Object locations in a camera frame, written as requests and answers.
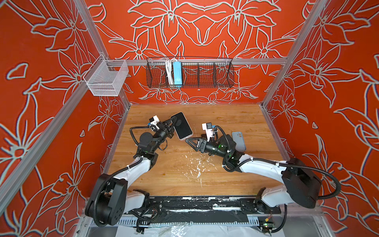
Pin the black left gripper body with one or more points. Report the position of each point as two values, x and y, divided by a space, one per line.
161 132

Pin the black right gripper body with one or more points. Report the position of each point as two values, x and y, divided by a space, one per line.
211 147

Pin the black phone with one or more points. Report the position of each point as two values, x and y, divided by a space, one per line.
182 127

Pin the white phone case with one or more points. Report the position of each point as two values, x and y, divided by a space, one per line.
239 140

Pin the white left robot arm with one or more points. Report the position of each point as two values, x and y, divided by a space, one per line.
110 197

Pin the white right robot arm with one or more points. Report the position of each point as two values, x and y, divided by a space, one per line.
298 183

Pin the light blue box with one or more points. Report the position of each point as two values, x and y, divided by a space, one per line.
177 70

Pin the aluminium back crossbar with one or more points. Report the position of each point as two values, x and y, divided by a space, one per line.
235 61

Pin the clear acrylic bin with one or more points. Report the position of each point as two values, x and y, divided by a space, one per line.
106 77

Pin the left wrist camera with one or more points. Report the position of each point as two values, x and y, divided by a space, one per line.
153 123

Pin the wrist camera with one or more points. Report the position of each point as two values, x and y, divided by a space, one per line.
211 132
153 123

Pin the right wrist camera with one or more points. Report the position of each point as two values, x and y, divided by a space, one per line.
211 132

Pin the aluminium frame post left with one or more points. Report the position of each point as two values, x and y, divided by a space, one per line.
96 39

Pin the aluminium frame post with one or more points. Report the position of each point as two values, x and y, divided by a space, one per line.
304 32
96 39

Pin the black wire basket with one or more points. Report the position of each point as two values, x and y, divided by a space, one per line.
194 75

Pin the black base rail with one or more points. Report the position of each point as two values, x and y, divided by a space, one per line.
206 210

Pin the aluminium frame post right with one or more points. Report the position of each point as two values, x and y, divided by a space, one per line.
304 32

